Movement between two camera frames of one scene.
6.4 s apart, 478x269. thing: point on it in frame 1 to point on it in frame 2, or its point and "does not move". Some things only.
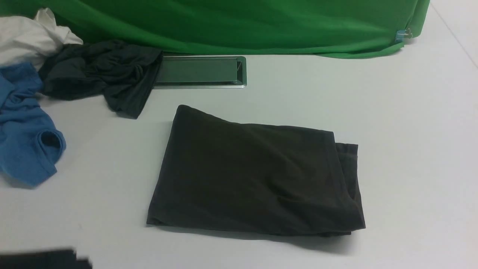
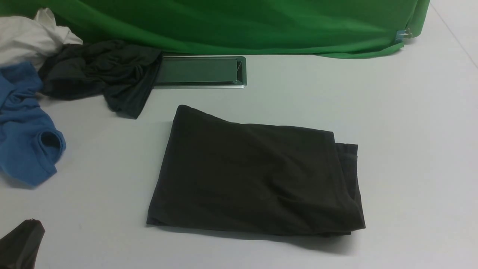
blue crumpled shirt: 29,150 does not move
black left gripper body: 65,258 to 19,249
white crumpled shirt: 23,40 does not move
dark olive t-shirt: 213,172 does not move
